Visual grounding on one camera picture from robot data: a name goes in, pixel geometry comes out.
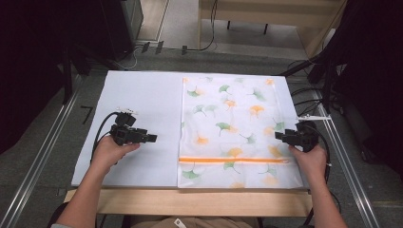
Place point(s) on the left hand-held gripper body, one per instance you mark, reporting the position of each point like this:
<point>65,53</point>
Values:
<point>122,134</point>

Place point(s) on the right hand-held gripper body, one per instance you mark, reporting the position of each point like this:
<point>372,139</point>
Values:
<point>305,136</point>

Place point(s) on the leaf print mesh laundry bag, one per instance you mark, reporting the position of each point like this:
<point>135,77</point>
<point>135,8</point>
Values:
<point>234,126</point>

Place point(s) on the person's left hand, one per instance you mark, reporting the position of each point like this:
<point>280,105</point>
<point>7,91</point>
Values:
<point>109,155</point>

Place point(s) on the person's right hand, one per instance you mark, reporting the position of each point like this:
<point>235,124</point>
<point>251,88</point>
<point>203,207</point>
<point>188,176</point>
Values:
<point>312,163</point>

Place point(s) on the white table mat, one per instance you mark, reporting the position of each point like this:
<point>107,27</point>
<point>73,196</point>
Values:
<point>142,101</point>

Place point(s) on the black metal stand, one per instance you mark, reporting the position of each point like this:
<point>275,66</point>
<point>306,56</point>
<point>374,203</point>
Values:
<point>328,85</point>

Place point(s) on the light wooden table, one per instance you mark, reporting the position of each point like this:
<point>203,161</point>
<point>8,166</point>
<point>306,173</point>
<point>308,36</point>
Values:
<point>202,202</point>

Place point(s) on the black curtain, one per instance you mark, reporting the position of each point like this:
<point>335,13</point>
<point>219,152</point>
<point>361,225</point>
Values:
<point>28,63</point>
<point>374,79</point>

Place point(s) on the white clothing label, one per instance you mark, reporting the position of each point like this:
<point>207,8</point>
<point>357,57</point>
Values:
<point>180,223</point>

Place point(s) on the person's beige trousers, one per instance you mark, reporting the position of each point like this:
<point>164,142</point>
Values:
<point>202,222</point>

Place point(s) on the black cabinet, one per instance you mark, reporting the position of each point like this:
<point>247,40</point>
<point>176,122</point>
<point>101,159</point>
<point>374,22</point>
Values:
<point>122,28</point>

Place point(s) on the light wooden bench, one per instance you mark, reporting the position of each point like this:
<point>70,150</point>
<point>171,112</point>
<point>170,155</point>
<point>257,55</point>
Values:
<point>269,9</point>

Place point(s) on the aluminium floor rail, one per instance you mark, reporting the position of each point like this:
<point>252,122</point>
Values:
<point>38,158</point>
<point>345,164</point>

